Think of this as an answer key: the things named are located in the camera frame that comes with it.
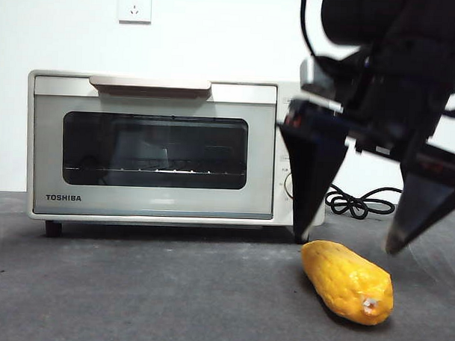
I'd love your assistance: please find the white wall socket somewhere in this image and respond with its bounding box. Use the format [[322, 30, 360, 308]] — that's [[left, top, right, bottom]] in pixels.
[[117, 0, 152, 25]]

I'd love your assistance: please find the cream oven timer knob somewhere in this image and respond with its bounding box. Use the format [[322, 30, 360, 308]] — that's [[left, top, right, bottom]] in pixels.
[[283, 174, 296, 200]]

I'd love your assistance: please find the glass oven door with handle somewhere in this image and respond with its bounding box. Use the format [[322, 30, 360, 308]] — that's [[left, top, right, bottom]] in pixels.
[[29, 73, 279, 222]]

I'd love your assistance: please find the metal wire oven rack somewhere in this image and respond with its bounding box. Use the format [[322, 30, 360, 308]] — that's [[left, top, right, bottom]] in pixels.
[[64, 163, 247, 178]]

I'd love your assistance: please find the black oven power cable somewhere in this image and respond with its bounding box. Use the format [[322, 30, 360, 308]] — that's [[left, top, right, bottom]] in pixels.
[[324, 183, 403, 222]]

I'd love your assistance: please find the yellow corn cob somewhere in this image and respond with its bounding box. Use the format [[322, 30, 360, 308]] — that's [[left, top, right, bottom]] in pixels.
[[298, 239, 397, 328]]

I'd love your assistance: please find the cream Toshiba toaster oven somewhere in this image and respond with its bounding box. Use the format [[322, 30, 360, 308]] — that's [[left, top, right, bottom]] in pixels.
[[22, 69, 332, 247]]

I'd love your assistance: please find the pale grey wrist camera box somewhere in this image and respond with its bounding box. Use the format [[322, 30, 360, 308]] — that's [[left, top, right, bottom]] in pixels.
[[297, 55, 347, 110]]

